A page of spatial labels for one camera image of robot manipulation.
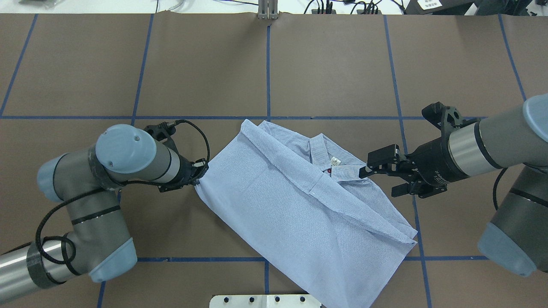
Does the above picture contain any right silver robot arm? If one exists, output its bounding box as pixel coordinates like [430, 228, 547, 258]
[359, 94, 548, 277]

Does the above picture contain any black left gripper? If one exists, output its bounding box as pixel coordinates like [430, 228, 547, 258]
[144, 121, 211, 192]

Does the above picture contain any aluminium frame post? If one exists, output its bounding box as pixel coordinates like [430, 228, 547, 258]
[258, 0, 279, 20]

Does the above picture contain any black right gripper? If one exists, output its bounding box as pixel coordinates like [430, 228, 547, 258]
[359, 102, 478, 198]

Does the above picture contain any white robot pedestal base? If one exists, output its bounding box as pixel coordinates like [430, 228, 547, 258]
[209, 294, 324, 308]

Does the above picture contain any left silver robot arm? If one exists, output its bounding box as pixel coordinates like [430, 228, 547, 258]
[1, 119, 211, 304]

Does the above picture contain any light blue striped shirt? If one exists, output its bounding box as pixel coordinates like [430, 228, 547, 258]
[196, 120, 417, 308]

